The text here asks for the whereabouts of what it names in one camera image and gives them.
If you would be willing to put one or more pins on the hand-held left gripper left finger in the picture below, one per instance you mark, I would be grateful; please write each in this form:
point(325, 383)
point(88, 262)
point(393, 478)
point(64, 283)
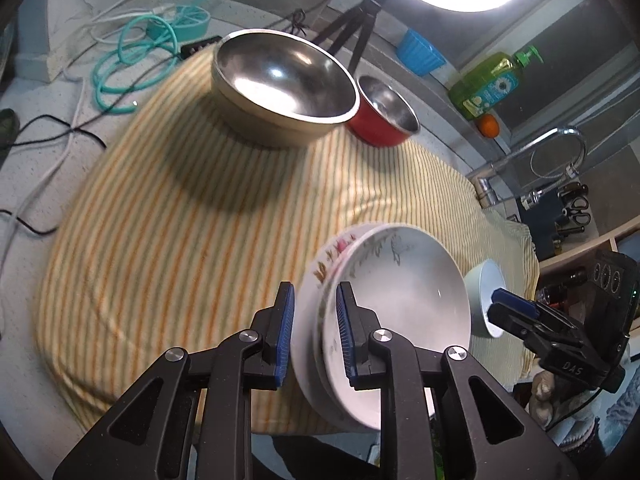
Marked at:
point(284, 330)

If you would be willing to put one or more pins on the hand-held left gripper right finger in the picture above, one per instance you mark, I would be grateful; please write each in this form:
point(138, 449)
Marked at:
point(345, 330)

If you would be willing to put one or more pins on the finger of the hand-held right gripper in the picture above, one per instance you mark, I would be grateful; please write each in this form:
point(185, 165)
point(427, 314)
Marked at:
point(515, 322)
point(515, 302)

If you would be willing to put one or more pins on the small white bowl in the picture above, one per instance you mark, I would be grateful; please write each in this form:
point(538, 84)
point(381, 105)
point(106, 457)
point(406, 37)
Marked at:
point(480, 300)

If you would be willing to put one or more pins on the white plate grey print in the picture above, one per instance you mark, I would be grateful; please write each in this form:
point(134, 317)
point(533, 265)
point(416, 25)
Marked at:
point(410, 300)

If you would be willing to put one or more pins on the black scissors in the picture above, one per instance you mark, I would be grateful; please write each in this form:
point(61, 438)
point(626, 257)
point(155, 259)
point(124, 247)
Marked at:
point(575, 210)

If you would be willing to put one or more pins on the chrome kitchen faucet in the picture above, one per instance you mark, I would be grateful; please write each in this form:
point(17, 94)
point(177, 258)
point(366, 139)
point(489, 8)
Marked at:
point(505, 160)

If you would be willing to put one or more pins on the yellow striped cloth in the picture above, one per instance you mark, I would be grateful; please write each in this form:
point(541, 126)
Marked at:
point(175, 210)

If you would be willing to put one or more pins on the orange fruit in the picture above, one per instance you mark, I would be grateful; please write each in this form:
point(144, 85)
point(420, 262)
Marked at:
point(487, 126)

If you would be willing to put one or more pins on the red steel-lined bowl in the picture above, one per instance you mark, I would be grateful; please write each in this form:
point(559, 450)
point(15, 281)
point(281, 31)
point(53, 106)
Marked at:
point(375, 130)

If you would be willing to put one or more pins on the green dish soap bottle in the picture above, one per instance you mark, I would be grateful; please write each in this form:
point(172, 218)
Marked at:
point(485, 90)

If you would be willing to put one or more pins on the large steel bowl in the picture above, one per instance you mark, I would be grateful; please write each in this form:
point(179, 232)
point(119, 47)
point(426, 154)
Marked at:
point(280, 75)

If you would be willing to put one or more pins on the blue ribbed cup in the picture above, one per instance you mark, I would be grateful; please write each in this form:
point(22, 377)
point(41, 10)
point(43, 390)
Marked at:
point(420, 52)

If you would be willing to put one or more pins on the black inline controller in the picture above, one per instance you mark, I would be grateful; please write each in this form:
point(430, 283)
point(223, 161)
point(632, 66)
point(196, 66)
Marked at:
point(200, 46)

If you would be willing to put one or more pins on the black mini tripod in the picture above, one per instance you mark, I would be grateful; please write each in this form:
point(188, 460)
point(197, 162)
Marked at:
point(367, 25)

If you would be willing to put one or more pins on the round teal power strip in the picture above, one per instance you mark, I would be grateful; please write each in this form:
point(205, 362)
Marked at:
point(192, 27)

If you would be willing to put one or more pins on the dark green object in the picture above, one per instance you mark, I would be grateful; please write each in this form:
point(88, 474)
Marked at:
point(7, 127)

